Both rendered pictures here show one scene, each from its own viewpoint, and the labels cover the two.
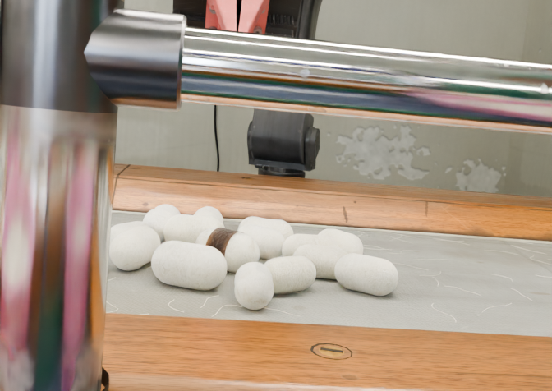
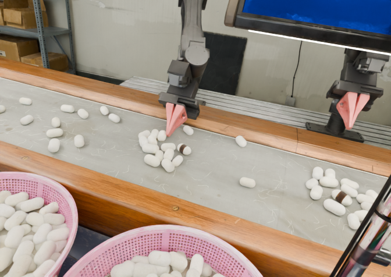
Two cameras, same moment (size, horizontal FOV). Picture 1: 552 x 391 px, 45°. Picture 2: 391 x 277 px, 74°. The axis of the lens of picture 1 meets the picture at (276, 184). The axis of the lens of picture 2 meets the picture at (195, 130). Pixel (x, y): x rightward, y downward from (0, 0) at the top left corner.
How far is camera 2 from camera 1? 0.33 m
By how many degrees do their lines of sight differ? 28
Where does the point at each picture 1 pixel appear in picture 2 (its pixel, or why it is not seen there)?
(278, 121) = not seen: hidden behind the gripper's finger
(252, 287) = (355, 226)
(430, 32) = not seen: outside the picture
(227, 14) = (351, 107)
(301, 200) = (357, 160)
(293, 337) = (377, 269)
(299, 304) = not seen: hidden behind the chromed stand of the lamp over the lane
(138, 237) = (319, 193)
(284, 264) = (362, 215)
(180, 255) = (333, 206)
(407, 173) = (383, 78)
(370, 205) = (382, 166)
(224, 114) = (305, 45)
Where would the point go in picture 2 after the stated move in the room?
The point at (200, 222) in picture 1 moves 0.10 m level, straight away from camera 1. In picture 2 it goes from (331, 181) to (326, 157)
